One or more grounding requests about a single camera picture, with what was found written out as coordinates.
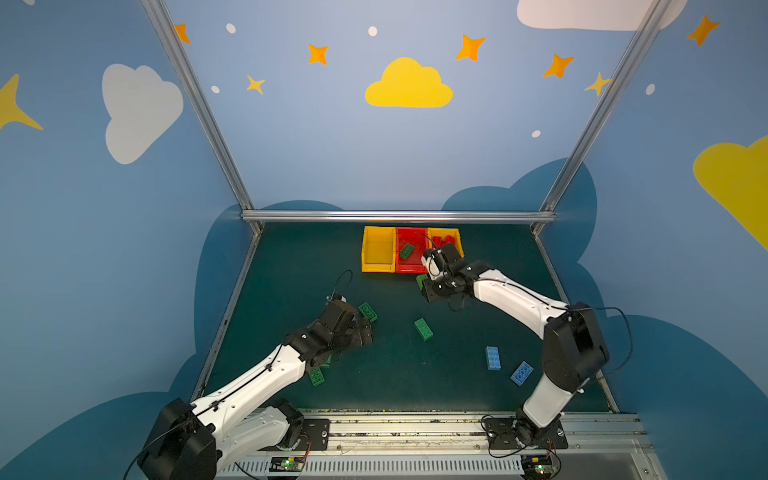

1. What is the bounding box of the red lego brick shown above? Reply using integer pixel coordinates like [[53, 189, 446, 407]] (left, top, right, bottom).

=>
[[431, 235, 456, 248]]

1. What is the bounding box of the dark green lego brick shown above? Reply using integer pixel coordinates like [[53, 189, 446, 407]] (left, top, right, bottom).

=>
[[398, 243, 415, 261]]

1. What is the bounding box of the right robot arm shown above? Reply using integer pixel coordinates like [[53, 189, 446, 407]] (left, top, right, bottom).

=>
[[422, 243, 610, 433]]

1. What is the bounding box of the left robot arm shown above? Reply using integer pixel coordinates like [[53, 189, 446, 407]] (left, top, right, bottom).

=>
[[134, 294, 374, 479]]

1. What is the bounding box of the bright green lego brick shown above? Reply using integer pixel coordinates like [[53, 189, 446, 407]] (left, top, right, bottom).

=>
[[416, 274, 429, 290]]

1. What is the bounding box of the right yellow plastic bin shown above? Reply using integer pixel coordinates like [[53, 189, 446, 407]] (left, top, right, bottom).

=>
[[427, 227, 464, 257]]

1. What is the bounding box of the yellow plastic bin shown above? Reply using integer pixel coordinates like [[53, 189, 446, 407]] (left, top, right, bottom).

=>
[[361, 226, 396, 273], [427, 227, 464, 257]]

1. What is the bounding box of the red plastic bin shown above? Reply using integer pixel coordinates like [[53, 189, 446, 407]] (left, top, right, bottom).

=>
[[395, 227, 431, 274]]

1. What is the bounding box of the green lego plate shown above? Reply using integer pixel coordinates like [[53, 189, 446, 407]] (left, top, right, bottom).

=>
[[309, 367, 325, 387]]

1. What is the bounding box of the left yellow plastic bin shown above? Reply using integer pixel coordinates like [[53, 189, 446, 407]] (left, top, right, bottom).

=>
[[361, 226, 396, 273]]

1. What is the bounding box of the blue lego brick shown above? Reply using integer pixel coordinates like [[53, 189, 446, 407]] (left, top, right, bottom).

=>
[[485, 346, 502, 371]]

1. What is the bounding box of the blue lego plate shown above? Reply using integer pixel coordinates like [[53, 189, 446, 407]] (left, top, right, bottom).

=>
[[510, 361, 534, 387]]

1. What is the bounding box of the left green circuit board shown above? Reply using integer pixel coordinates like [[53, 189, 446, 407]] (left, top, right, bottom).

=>
[[269, 457, 304, 473]]

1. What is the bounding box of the green circuit board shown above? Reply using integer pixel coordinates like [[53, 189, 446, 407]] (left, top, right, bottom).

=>
[[269, 457, 304, 473], [520, 455, 558, 480]]

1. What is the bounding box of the right green circuit board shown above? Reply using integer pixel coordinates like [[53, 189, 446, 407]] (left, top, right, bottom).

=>
[[520, 455, 558, 480]]

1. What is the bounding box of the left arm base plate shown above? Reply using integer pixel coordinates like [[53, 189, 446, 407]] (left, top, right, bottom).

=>
[[263, 418, 331, 452]]

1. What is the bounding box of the right aluminium frame post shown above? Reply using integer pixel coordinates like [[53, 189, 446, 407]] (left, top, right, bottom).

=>
[[531, 0, 672, 238]]

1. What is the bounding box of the aluminium frame post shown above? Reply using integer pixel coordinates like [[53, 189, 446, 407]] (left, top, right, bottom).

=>
[[141, 0, 254, 213], [531, 0, 672, 238]]

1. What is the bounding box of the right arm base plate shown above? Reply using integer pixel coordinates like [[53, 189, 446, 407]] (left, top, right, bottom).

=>
[[480, 415, 568, 451]]

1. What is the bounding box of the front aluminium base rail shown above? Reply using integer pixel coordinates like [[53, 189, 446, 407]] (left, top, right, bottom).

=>
[[218, 409, 667, 479]]

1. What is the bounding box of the left aluminium frame post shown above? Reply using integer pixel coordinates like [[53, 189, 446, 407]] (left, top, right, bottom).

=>
[[141, 0, 254, 213]]

